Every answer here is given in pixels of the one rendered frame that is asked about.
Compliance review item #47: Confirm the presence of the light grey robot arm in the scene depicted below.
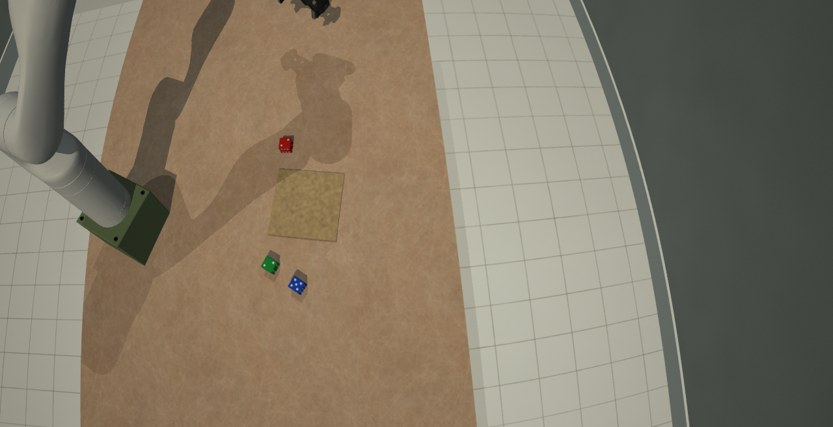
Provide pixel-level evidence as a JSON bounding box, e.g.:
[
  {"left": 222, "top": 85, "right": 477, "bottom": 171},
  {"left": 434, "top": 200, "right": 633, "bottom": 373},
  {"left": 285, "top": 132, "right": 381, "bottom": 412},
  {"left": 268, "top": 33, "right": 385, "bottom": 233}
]
[{"left": 0, "top": 0, "right": 131, "bottom": 228}]

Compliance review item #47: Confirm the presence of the blue die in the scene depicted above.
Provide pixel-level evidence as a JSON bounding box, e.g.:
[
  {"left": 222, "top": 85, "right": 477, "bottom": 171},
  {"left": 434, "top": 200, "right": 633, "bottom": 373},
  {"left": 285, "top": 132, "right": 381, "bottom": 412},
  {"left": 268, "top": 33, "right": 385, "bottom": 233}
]
[{"left": 288, "top": 276, "right": 307, "bottom": 295}]

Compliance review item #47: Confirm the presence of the red die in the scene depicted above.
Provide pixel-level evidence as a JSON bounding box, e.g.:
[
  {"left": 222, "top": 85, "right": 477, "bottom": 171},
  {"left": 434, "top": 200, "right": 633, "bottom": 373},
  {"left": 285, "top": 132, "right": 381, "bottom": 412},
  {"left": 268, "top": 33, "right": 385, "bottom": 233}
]
[{"left": 279, "top": 137, "right": 293, "bottom": 153}]

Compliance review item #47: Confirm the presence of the olive-tan square mat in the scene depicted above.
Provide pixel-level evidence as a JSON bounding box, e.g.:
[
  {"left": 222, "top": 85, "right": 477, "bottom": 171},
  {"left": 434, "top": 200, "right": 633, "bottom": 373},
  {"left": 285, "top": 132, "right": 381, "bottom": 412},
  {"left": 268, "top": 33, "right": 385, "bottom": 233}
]
[{"left": 268, "top": 169, "right": 345, "bottom": 241}]

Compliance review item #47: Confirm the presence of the green die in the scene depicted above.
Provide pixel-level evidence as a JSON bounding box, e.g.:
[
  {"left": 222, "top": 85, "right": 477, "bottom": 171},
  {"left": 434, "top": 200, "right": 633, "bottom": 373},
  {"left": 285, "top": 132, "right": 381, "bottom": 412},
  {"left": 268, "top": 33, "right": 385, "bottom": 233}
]
[{"left": 261, "top": 256, "right": 280, "bottom": 275}]

